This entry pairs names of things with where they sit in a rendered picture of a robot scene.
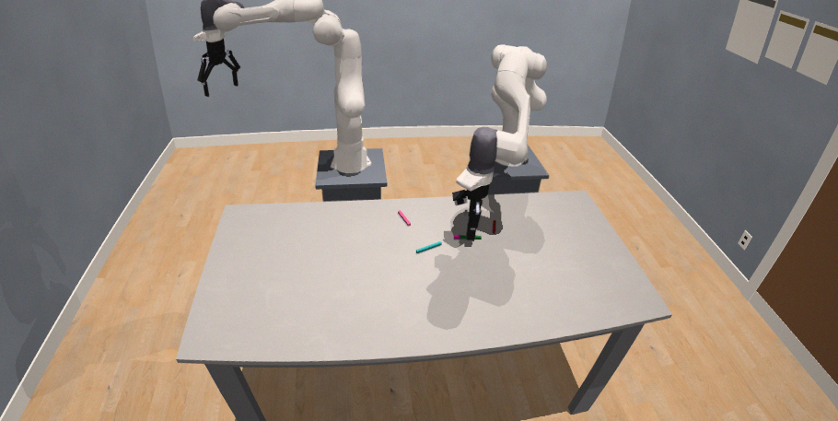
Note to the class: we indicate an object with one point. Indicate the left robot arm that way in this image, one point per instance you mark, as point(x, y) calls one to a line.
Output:
point(513, 79)

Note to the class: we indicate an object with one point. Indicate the turquoise rod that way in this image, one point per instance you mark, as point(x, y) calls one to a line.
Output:
point(429, 247)

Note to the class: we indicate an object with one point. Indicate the pink rod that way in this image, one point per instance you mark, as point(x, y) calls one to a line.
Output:
point(404, 218)

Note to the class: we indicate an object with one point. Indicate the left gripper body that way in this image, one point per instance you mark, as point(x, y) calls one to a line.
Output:
point(478, 194)

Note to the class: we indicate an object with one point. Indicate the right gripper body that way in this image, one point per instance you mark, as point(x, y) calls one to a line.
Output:
point(215, 50)

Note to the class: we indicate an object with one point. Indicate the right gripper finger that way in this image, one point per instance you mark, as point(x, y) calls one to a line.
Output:
point(235, 63)
point(204, 74)

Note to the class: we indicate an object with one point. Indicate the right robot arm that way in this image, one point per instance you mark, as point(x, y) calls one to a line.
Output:
point(220, 16)

